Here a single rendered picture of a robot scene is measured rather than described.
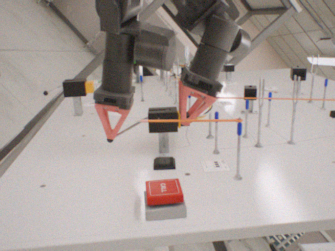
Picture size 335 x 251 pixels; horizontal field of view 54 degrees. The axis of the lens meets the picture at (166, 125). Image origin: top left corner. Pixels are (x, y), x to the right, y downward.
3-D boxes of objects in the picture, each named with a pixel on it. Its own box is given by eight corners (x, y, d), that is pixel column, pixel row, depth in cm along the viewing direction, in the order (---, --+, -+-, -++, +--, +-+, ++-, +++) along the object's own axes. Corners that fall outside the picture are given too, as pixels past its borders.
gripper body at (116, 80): (134, 94, 68) (139, 59, 66) (128, 107, 58) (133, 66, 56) (103, 90, 68) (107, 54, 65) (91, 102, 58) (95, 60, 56)
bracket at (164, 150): (158, 148, 69) (157, 125, 67) (169, 148, 69) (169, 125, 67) (158, 157, 64) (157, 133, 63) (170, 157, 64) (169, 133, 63)
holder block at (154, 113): (149, 126, 67) (148, 107, 66) (177, 125, 67) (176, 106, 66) (148, 133, 63) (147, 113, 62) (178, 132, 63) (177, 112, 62)
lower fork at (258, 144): (264, 147, 67) (268, 78, 63) (256, 148, 67) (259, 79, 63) (260, 144, 69) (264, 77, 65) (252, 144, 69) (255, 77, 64)
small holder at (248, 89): (257, 106, 97) (258, 82, 95) (258, 114, 89) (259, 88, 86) (241, 105, 98) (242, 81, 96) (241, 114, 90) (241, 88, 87)
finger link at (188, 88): (196, 123, 68) (214, 81, 66) (201, 134, 61) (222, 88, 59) (166, 112, 67) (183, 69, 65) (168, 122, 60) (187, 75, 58)
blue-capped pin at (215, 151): (211, 151, 66) (212, 110, 63) (219, 151, 66) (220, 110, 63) (212, 154, 65) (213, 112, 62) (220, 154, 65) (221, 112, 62)
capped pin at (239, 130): (231, 177, 55) (233, 116, 52) (238, 175, 56) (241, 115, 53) (236, 181, 54) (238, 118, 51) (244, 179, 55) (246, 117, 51)
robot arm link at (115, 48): (115, 24, 62) (100, 24, 57) (149, 30, 60) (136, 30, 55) (111, 61, 64) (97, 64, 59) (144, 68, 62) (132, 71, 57)
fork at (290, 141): (297, 144, 68) (304, 76, 64) (289, 145, 68) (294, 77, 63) (293, 140, 70) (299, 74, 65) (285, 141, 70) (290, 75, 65)
